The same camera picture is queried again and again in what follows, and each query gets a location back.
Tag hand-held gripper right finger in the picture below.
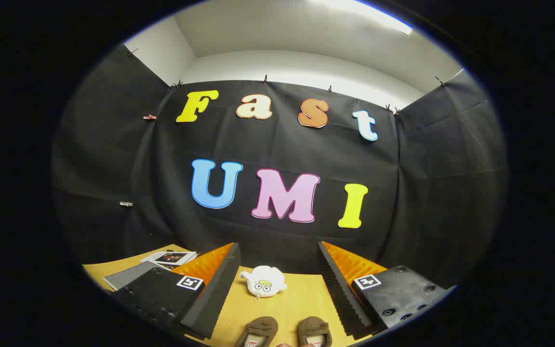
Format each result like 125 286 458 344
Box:
317 241 457 340

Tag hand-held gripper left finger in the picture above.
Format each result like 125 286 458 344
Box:
106 242 242 340

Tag brown fuzzy shoe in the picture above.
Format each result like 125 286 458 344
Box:
298 316 332 347
236 316 278 347

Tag grey fabric storage box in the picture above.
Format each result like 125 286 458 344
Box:
103 262 162 291

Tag white cartoon plush toy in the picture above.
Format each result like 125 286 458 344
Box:
239 265 288 300

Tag white cover book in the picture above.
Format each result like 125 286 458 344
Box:
141 250 198 271

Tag black backdrop cloth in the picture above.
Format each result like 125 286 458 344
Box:
51 43 509 290

